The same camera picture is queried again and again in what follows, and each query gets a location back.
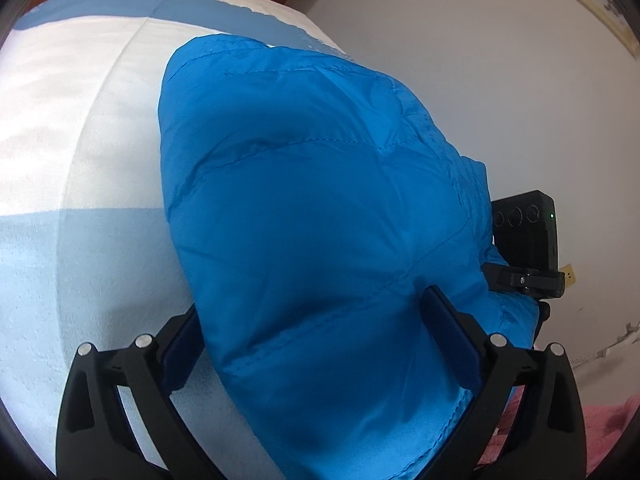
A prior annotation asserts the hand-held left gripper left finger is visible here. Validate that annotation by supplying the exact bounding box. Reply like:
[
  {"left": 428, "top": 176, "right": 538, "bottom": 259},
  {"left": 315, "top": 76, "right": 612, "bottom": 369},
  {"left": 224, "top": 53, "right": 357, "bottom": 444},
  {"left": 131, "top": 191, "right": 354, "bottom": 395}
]
[{"left": 55, "top": 306, "right": 227, "bottom": 480}]

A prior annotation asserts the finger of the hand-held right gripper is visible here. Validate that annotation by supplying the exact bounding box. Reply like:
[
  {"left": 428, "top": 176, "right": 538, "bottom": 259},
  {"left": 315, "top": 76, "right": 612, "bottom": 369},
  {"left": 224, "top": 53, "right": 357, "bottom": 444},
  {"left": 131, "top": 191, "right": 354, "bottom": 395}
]
[{"left": 481, "top": 261, "right": 531, "bottom": 293}]

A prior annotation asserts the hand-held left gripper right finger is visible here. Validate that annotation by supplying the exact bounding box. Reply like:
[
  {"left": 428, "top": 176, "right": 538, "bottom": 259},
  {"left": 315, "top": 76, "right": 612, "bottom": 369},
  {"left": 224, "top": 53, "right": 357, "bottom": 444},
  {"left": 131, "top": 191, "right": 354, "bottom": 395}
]
[{"left": 414, "top": 284, "right": 588, "bottom": 480}]

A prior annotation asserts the blue puffer jacket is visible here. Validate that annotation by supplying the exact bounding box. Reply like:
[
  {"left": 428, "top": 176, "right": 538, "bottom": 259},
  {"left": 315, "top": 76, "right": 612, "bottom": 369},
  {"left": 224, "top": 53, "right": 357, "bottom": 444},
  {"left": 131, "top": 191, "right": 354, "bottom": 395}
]
[{"left": 157, "top": 34, "right": 543, "bottom": 480}]

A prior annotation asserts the light blue printed blanket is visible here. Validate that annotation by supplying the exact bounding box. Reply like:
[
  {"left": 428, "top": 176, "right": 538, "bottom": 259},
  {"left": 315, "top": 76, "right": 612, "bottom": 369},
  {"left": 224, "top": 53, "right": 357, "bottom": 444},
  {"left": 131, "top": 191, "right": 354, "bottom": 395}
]
[{"left": 0, "top": 0, "right": 351, "bottom": 480}]

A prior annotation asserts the pink knitted cloth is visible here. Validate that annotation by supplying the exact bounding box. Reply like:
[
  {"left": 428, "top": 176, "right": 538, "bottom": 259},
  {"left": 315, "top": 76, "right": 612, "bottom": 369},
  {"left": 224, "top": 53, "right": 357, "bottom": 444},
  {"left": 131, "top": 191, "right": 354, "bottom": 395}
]
[{"left": 479, "top": 390, "right": 640, "bottom": 480}]

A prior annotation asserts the white floor cable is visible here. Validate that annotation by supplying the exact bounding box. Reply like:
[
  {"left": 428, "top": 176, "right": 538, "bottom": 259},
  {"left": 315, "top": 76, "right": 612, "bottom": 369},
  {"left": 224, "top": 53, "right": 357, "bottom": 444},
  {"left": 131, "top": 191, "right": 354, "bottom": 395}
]
[{"left": 569, "top": 324, "right": 640, "bottom": 367}]

